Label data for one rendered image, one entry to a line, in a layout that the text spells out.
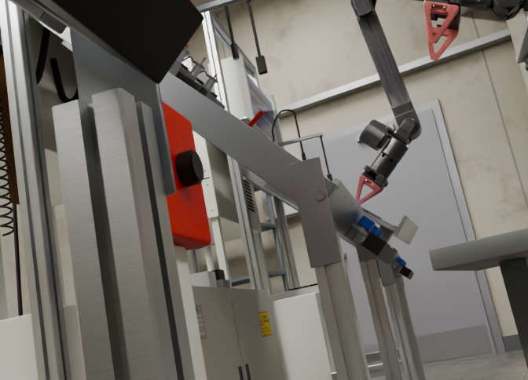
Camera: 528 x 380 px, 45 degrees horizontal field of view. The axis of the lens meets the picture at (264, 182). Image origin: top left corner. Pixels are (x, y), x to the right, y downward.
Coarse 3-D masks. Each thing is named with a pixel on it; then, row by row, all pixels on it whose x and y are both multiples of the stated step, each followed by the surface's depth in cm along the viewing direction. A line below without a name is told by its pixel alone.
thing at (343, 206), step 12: (336, 180) 107; (336, 192) 110; (348, 192) 118; (336, 204) 115; (348, 204) 124; (336, 216) 121; (348, 216) 131; (360, 216) 143; (336, 228) 128; (348, 228) 140; (360, 240) 164
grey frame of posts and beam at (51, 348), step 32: (0, 0) 124; (32, 64) 123; (32, 96) 121; (32, 128) 118; (32, 160) 116; (32, 192) 115; (32, 224) 115; (32, 256) 112; (192, 256) 184; (32, 288) 111; (320, 288) 99; (32, 320) 110; (352, 320) 97; (384, 320) 167; (64, 352) 111; (352, 352) 96; (384, 352) 166
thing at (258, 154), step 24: (168, 72) 117; (168, 96) 116; (192, 96) 115; (192, 120) 114; (216, 120) 113; (240, 120) 111; (216, 144) 112; (240, 144) 111; (264, 144) 110; (264, 168) 109; (288, 168) 108; (288, 192) 107
